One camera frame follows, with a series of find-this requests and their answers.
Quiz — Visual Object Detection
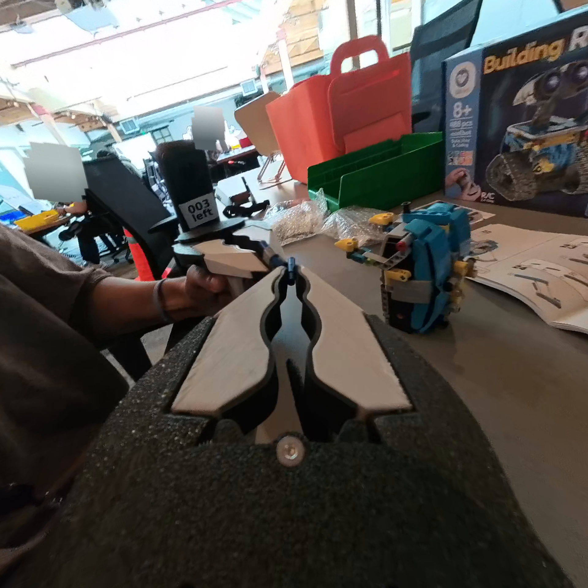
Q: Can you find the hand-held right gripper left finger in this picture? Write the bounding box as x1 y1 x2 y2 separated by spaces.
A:
170 267 286 430

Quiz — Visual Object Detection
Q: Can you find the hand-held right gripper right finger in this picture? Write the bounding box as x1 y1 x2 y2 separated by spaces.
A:
295 266 413 433

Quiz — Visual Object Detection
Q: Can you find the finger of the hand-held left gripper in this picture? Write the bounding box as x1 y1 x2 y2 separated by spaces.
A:
195 239 278 279
231 224 288 268

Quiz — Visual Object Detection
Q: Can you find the toy brick robot model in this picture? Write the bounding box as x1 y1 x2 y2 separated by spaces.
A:
334 201 478 334

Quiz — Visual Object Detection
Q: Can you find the person's left forearm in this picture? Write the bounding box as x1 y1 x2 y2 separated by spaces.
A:
69 276 187 343

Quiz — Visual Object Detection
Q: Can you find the person's left hand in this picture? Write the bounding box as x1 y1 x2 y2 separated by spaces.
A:
183 265 232 320

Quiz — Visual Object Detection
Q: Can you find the small white box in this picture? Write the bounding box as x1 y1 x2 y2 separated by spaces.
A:
216 177 258 206

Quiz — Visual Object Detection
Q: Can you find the black office chair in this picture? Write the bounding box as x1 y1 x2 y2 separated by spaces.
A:
410 0 483 134
83 156 177 281

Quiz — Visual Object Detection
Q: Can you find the grey wristband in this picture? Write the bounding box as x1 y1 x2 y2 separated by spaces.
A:
153 278 174 322

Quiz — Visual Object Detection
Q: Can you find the orange storage bin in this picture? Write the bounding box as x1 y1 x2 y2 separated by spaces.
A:
266 36 412 184

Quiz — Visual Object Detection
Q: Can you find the green storage bin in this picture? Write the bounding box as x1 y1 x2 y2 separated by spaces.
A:
307 132 444 214

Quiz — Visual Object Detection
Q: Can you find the yellow storage bin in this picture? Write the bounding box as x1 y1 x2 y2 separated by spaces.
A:
14 210 59 231

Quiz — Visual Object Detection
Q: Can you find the person's brown shirt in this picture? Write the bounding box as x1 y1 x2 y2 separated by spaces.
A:
0 224 131 549

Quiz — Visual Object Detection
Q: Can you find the sticker sheet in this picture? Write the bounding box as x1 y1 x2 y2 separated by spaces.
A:
413 200 497 226

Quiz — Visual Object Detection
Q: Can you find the instruction booklet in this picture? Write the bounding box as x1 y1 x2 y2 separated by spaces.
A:
464 224 588 335

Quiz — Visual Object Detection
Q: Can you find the blue toy set box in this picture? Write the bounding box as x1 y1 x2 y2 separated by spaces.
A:
442 9 588 219

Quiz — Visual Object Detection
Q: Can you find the black strap clip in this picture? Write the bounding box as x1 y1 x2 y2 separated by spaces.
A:
223 198 271 219

